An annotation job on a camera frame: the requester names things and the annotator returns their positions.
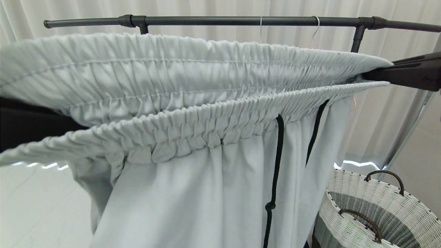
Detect pale grey shorts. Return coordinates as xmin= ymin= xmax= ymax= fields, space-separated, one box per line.
xmin=0 ymin=32 xmax=395 ymax=248

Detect black clothes rack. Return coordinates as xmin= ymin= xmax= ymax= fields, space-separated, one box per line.
xmin=44 ymin=15 xmax=441 ymax=54

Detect white laundry basket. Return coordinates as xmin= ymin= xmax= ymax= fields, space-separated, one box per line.
xmin=313 ymin=169 xmax=441 ymax=248

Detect white curtain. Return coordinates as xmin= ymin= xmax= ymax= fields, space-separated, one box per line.
xmin=0 ymin=0 xmax=441 ymax=170

